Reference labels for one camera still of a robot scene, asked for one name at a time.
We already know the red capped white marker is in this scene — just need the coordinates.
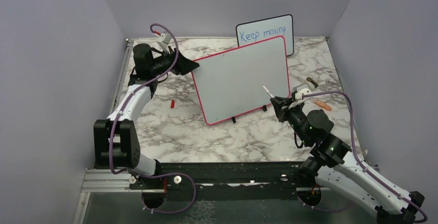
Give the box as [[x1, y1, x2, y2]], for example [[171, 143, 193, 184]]
[[262, 85, 274, 98]]

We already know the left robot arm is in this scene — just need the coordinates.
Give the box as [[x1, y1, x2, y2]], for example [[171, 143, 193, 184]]
[[93, 43, 199, 188]]

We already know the black framed written whiteboard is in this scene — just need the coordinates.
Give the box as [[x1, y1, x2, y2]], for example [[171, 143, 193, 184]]
[[235, 14, 295, 56]]

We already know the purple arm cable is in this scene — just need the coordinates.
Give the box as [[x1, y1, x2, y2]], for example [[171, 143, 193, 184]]
[[301, 90, 428, 224], [107, 23, 197, 215]]

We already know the black aluminium base frame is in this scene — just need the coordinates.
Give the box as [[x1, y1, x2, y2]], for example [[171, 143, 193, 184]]
[[72, 161, 398, 224]]

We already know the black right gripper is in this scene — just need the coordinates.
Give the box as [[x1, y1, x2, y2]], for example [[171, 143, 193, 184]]
[[271, 95, 310, 145]]

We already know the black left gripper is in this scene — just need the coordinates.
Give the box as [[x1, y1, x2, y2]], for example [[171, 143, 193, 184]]
[[150, 45, 199, 75]]

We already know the red framed whiteboard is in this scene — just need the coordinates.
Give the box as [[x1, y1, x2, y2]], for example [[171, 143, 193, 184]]
[[192, 36, 290, 125]]

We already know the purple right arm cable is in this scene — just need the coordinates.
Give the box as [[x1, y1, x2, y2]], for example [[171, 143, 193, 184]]
[[301, 90, 428, 224]]

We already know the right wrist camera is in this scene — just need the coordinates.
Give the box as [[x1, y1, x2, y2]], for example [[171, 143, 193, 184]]
[[289, 84, 312, 109]]

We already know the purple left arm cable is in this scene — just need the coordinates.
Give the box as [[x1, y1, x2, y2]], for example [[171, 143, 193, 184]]
[[107, 23, 197, 215]]

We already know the orange rubber piece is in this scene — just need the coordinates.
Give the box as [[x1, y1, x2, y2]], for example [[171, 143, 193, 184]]
[[314, 99, 332, 111]]

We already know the small whiteboard eraser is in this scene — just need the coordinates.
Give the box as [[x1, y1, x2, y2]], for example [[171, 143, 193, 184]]
[[306, 77, 319, 90]]

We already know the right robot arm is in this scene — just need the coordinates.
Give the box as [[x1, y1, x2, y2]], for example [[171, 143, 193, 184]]
[[270, 97, 425, 223]]

